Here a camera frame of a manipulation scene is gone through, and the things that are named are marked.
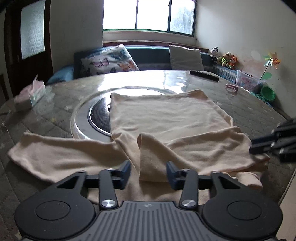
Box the orange yellow plush toy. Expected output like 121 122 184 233
221 52 237 70

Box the green plastic bucket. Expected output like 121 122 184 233
260 85 275 102

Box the blue cushion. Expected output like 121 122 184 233
47 65 74 85

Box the grey quilted star tablecloth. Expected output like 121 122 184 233
1 70 285 240

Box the black remote control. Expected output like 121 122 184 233
189 70 219 82

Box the pink tissue box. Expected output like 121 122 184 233
14 75 46 111

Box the dark door frosted glass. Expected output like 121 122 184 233
4 1 53 96

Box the colourful paper pinwheel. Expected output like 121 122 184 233
259 52 281 81

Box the window with green frame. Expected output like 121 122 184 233
103 0 197 37

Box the grey plain pillow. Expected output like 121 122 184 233
169 45 204 71

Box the beige cloth garment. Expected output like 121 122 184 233
8 90 269 201

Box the round induction cooktop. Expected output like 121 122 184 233
70 86 174 143

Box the white plush toy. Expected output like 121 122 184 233
210 46 221 65

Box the butterfly print pillow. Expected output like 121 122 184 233
80 44 139 76

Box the clear plastic storage box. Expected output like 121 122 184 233
235 70 259 92

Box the pink hair scrunchie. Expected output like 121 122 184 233
225 83 239 93

